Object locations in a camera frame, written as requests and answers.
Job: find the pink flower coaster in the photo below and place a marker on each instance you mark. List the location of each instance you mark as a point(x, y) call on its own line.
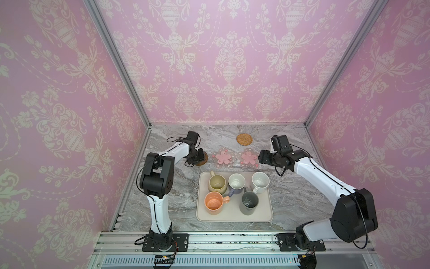
point(248, 159)
point(224, 158)

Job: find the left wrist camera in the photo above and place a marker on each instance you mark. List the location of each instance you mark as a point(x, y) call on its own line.
point(194, 138)

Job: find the right aluminium corner post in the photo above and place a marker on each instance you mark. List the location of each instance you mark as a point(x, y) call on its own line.
point(359, 37)

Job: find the left aluminium corner post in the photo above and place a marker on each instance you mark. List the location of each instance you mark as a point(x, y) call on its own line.
point(113, 52)

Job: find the yellow-green mug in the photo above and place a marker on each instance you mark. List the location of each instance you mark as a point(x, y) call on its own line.
point(217, 183)

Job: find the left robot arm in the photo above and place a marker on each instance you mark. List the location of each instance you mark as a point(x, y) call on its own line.
point(155, 182)

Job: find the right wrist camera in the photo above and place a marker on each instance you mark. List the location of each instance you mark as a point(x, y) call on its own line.
point(281, 145)

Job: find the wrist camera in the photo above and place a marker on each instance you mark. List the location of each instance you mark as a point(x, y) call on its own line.
point(281, 145)
point(194, 138)

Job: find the orange pink mug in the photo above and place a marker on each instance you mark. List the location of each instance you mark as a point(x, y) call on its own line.
point(214, 202)

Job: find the beige serving tray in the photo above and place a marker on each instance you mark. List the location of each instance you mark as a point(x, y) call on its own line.
point(231, 212)

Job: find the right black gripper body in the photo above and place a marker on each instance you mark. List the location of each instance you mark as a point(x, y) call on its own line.
point(267, 157)

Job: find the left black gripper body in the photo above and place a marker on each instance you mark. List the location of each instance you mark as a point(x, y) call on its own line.
point(197, 156)

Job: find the brown wooden round coaster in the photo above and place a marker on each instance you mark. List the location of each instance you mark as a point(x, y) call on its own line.
point(202, 162)

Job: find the grey mug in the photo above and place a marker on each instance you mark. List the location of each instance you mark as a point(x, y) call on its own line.
point(249, 202)

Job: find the rattan woven round coaster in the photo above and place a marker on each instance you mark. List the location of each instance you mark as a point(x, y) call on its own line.
point(244, 139)

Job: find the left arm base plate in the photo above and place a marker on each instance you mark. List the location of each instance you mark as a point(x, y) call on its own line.
point(179, 242)

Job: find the lavender white mug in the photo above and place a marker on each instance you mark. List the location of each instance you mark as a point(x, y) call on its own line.
point(235, 185)

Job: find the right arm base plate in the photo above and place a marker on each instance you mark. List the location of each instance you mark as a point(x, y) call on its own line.
point(293, 242)

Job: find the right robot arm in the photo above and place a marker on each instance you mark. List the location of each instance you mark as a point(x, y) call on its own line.
point(354, 212)

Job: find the aluminium corner post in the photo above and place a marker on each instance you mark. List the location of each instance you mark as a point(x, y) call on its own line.
point(113, 52)
point(359, 37)

